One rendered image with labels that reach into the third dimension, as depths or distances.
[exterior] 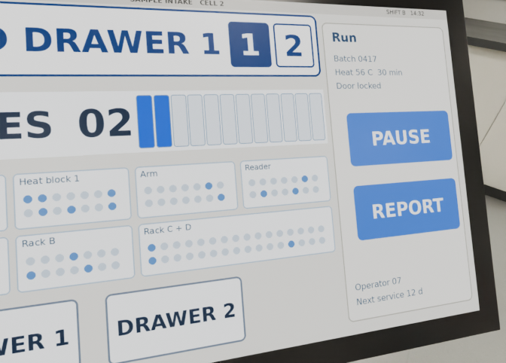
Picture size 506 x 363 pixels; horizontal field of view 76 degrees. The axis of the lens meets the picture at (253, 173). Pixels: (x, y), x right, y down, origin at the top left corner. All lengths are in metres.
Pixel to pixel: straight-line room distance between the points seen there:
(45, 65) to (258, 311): 0.23
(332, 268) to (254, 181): 0.09
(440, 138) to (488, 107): 1.94
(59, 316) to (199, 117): 0.16
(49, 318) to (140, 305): 0.06
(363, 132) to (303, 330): 0.16
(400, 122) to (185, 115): 0.18
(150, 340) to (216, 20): 0.24
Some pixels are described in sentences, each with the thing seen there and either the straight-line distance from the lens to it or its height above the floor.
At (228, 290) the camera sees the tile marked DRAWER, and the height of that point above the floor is 1.02.
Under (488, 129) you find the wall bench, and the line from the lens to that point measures 2.31.
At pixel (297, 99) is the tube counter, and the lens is 0.27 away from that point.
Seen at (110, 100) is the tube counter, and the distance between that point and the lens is 0.25.
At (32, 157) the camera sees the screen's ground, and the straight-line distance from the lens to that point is 0.26.
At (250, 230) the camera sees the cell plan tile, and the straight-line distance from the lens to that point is 0.24.
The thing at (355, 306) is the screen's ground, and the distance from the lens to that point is 0.29.
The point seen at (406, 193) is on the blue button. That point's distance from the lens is 0.30.
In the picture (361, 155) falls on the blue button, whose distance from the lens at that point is 0.28.
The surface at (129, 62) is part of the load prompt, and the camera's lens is 0.26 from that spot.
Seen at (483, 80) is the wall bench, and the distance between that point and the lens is 2.22.
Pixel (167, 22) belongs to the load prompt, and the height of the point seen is 1.17.
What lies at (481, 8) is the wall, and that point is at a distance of 2.84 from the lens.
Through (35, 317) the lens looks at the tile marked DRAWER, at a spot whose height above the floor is 1.02.
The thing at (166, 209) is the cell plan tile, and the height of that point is 1.06.
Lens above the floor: 1.22
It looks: 36 degrees down
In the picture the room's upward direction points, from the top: 6 degrees clockwise
